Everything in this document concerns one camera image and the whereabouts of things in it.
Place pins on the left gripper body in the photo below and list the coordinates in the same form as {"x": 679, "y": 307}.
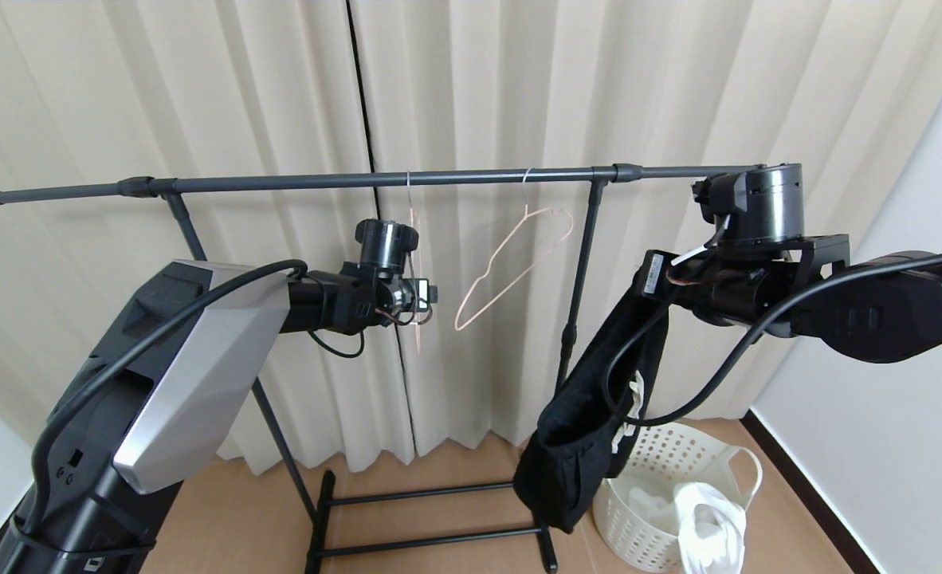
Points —
{"x": 411, "y": 299}

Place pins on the black shorts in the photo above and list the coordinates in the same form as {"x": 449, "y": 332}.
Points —
{"x": 582, "y": 446}

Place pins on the white laundry basket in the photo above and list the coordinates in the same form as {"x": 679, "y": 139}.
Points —
{"x": 654, "y": 462}

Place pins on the white garment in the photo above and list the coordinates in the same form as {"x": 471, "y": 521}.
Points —
{"x": 710, "y": 526}

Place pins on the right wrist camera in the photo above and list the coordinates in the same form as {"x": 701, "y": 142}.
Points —
{"x": 714, "y": 199}

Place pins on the black clothes rack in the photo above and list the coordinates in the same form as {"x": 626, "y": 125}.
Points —
{"x": 280, "y": 182}

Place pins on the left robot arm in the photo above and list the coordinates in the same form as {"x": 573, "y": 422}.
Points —
{"x": 200, "y": 359}

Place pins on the pink clothes hanger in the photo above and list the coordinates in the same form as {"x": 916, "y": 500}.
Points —
{"x": 547, "y": 210}
{"x": 419, "y": 335}

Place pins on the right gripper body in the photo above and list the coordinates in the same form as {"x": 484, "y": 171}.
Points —
{"x": 678, "y": 283}

